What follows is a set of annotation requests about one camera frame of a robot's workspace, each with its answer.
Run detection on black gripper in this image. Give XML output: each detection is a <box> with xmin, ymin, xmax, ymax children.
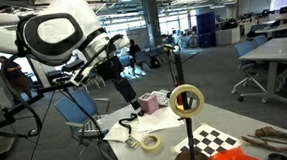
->
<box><xmin>112</xmin><ymin>75</ymin><xmax>147</xmax><ymax>120</ymax></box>

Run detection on pink tissue box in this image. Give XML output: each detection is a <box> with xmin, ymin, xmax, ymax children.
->
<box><xmin>137</xmin><ymin>92</ymin><xmax>161</xmax><ymax>116</ymax></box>

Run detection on white paper sheets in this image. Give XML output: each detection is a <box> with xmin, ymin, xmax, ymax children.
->
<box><xmin>101</xmin><ymin>104</ymin><xmax>185</xmax><ymax>145</ymax></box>

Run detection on small colourful box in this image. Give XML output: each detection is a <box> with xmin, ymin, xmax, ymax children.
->
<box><xmin>124</xmin><ymin>134</ymin><xmax>142</xmax><ymax>150</ymax></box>

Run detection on red bottle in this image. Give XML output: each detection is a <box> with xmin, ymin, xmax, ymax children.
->
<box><xmin>174</xmin><ymin>87</ymin><xmax>185</xmax><ymax>106</ymax></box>

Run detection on blue office chair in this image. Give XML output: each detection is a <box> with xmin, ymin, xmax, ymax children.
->
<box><xmin>227</xmin><ymin>39</ymin><xmax>270</xmax><ymax>105</ymax></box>
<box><xmin>53</xmin><ymin>87</ymin><xmax>115</xmax><ymax>160</ymax></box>

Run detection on bicycle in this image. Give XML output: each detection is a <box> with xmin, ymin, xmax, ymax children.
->
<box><xmin>176</xmin><ymin>32</ymin><xmax>200</xmax><ymax>50</ymax></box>

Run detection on black white checkerboard sheet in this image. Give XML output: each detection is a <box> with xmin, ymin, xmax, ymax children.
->
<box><xmin>170</xmin><ymin>121</ymin><xmax>244</xmax><ymax>160</ymax></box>

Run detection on blue cabinet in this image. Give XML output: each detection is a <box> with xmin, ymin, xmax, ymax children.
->
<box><xmin>195</xmin><ymin>10</ymin><xmax>219</xmax><ymax>50</ymax></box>

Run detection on orange plastic bag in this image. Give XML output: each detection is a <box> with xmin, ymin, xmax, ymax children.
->
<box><xmin>209</xmin><ymin>145</ymin><xmax>264</xmax><ymax>160</ymax></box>

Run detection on standing person in dark clothes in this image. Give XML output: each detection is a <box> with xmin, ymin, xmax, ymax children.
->
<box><xmin>0</xmin><ymin>53</ymin><xmax>34</xmax><ymax>102</ymax></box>

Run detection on brown wooden stick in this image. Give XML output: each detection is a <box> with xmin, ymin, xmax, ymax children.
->
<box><xmin>254</xmin><ymin>124</ymin><xmax>287</xmax><ymax>143</ymax></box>
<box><xmin>241</xmin><ymin>132</ymin><xmax>287</xmax><ymax>154</ymax></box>

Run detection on black measuring scoop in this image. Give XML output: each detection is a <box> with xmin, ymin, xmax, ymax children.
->
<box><xmin>266</xmin><ymin>151</ymin><xmax>287</xmax><ymax>160</ymax></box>

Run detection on grey office table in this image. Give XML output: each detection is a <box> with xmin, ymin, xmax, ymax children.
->
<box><xmin>236</xmin><ymin>35</ymin><xmax>287</xmax><ymax>119</ymax></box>

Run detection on black lanyard strap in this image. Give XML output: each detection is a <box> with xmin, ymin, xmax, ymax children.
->
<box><xmin>117</xmin><ymin>111</ymin><xmax>140</xmax><ymax>137</ymax></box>

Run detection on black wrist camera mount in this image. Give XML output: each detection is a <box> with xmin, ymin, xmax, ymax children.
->
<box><xmin>94</xmin><ymin>55</ymin><xmax>127</xmax><ymax>83</ymax></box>

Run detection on black camera on gooseneck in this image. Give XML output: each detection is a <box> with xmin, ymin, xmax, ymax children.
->
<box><xmin>162</xmin><ymin>42</ymin><xmax>186</xmax><ymax>90</ymax></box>

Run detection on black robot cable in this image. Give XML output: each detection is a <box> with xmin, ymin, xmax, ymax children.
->
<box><xmin>0</xmin><ymin>37</ymin><xmax>45</xmax><ymax>140</ymax></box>

